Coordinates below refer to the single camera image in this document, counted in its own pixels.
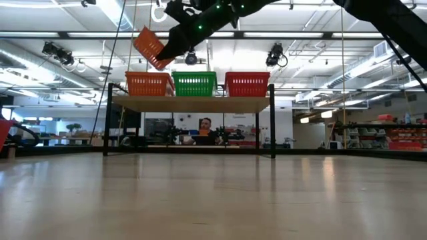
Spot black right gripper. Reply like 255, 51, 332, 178
155, 0, 241, 61

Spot orange plastic basket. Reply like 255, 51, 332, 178
133, 25, 176, 71
125, 71, 175, 78
126, 75, 175, 97

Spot green plastic basket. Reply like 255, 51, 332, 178
172, 75, 218, 98
171, 71, 218, 78

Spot wooden shelf black legs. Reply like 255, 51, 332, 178
102, 82, 277, 159

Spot person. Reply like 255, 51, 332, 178
182, 117, 222, 146

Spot green potted plant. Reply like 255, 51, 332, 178
65, 122, 83, 135

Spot red triangular object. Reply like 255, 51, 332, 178
0, 119, 15, 153

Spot grey storage bin rack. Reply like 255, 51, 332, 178
346, 127, 388, 149

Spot red storage bin rack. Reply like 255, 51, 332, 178
386, 126, 427, 151

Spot black overhead camera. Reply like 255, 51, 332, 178
184, 49, 199, 66

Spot white cable loop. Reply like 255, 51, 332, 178
150, 2, 167, 24

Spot long black cable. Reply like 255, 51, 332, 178
89, 0, 127, 145

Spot yellow hanging power cord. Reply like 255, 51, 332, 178
339, 0, 347, 150

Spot black aluminium rig frame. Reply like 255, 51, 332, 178
15, 145, 427, 163

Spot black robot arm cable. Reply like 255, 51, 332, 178
382, 33, 427, 95

